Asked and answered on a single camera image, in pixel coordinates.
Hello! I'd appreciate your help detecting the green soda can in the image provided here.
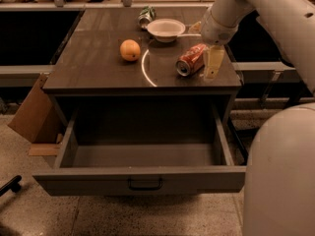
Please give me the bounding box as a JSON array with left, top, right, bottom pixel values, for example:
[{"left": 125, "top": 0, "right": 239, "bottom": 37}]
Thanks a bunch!
[{"left": 138, "top": 6, "right": 157, "bottom": 30}]

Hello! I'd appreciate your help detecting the brown cardboard piece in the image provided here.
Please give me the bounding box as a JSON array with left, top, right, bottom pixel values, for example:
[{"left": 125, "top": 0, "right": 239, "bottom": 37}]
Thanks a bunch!
[{"left": 8, "top": 74, "right": 63, "bottom": 156}]

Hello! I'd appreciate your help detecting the open top drawer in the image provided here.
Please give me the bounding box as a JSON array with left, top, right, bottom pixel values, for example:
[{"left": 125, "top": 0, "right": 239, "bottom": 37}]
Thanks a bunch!
[{"left": 33, "top": 101, "right": 245, "bottom": 196}]

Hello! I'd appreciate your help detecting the dark wooden cabinet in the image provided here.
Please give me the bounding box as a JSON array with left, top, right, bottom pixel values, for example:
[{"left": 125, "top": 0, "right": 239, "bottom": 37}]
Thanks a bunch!
[{"left": 43, "top": 8, "right": 241, "bottom": 121}]

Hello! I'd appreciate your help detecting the red coke can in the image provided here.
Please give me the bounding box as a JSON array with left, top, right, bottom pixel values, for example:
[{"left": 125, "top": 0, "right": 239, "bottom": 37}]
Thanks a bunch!
[{"left": 176, "top": 43, "right": 206, "bottom": 77}]

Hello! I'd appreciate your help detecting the white bowl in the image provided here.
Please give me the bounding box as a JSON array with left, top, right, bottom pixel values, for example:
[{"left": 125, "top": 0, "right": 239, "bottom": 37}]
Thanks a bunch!
[{"left": 147, "top": 19, "right": 186, "bottom": 43}]

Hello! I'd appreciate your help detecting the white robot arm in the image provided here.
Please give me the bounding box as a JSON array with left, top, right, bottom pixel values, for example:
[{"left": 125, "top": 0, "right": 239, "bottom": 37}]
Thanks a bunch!
[{"left": 199, "top": 0, "right": 315, "bottom": 236}]

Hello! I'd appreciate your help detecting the orange fruit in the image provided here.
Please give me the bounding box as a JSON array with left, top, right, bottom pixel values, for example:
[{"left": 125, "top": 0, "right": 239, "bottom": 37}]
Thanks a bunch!
[{"left": 120, "top": 39, "right": 141, "bottom": 62}]

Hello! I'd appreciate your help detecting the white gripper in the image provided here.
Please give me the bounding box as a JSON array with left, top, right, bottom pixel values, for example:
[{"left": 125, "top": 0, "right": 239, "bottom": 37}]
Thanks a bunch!
[{"left": 188, "top": 9, "right": 238, "bottom": 80}]

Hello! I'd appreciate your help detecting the black chair leg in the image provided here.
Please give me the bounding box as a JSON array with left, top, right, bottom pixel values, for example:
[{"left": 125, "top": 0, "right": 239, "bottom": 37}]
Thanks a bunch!
[{"left": 0, "top": 175, "right": 22, "bottom": 197}]

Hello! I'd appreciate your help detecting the black drawer handle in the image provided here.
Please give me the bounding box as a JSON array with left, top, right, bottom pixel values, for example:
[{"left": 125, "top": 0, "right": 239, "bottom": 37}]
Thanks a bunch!
[{"left": 127, "top": 178, "right": 163, "bottom": 192}]

